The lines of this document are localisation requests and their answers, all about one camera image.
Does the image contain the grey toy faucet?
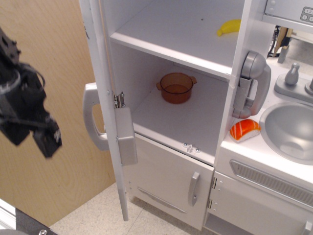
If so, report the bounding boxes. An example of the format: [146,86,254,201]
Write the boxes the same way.
[274,63,313,104]

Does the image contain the wooden sticks in background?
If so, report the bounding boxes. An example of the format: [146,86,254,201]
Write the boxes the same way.
[267,25,293,64]

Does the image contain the yellow toy banana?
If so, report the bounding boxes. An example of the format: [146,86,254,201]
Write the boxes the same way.
[217,19,241,37]

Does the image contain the salmon sushi toy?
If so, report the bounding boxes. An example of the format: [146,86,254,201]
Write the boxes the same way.
[229,119,261,142]

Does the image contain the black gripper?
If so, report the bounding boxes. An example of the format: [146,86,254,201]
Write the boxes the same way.
[0,62,63,159]

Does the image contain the white toy fridge cabinet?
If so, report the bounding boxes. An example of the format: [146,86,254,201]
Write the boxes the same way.
[100,0,273,164]

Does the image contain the white toy oven unit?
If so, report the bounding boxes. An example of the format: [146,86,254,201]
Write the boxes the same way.
[206,139,313,235]

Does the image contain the black metal frame corner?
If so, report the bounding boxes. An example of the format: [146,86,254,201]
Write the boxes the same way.
[0,198,59,235]

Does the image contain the orange transparent toy pot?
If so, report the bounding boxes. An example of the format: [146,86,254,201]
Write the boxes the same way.
[156,72,197,104]

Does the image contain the white toy fridge door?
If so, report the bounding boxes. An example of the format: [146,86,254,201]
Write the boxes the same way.
[79,0,137,221]

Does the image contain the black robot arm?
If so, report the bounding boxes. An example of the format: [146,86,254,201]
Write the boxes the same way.
[0,31,62,158]

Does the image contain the grey toy telephone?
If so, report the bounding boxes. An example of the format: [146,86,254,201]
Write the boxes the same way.
[232,51,271,119]

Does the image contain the grey toy sink basin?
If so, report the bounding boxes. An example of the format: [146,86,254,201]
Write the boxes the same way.
[259,102,313,165]

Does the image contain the grey toy microwave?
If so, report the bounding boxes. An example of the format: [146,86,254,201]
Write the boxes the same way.
[262,0,313,34]

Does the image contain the white lower freezer door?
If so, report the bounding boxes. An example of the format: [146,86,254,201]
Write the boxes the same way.
[123,135,214,230]

